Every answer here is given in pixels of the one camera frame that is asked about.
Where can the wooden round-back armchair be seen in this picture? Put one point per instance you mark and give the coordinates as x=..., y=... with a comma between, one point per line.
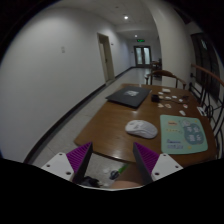
x=165, y=72

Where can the dark framed window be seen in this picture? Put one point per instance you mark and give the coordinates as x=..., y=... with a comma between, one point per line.
x=201, y=60

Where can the white oblong sticker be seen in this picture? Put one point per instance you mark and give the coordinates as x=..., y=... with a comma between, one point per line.
x=182, y=112

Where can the small tan sticker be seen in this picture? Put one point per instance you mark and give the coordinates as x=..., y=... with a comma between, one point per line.
x=161, y=97

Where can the red and white sticker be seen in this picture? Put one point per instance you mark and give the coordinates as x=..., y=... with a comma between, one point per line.
x=185, y=106

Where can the wood-topped black metal railing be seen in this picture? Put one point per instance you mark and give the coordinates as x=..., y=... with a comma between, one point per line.
x=208, y=72

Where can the wooden side door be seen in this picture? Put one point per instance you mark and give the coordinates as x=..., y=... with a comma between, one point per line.
x=106, y=56

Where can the black closed laptop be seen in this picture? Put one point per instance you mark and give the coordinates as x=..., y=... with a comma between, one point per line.
x=128, y=96

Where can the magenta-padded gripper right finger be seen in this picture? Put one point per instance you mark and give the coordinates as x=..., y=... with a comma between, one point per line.
x=163, y=165

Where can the green exit sign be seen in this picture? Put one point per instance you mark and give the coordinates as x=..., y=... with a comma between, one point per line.
x=140, y=40

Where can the orange cartoon sticker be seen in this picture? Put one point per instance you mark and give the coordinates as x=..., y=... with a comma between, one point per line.
x=168, y=106

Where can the white perforated computer mouse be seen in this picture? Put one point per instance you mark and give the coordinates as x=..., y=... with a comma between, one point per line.
x=141, y=129

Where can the tan heart-shaped sticker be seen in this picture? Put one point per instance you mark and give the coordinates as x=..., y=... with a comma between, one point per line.
x=160, y=105

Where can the small black box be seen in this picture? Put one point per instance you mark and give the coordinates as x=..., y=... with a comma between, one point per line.
x=155, y=98

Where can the small white sticker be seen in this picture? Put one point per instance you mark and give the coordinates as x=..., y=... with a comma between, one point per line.
x=167, y=98
x=160, y=93
x=180, y=100
x=174, y=97

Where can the dark wooden chair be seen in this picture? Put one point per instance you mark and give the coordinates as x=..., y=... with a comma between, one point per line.
x=155, y=64

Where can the small white flat box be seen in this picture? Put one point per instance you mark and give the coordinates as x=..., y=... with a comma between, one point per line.
x=166, y=90

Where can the glass double door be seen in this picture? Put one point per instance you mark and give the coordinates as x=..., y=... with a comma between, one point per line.
x=142, y=56

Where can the mint green printed mouse pad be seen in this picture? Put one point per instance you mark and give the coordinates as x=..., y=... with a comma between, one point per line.
x=183, y=135

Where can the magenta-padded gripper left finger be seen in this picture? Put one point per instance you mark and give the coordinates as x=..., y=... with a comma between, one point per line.
x=60, y=165

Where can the large round ceiling light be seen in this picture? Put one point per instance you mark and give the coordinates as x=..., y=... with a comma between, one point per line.
x=126, y=17

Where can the white wall switch plate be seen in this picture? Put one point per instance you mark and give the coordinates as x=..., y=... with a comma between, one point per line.
x=63, y=49

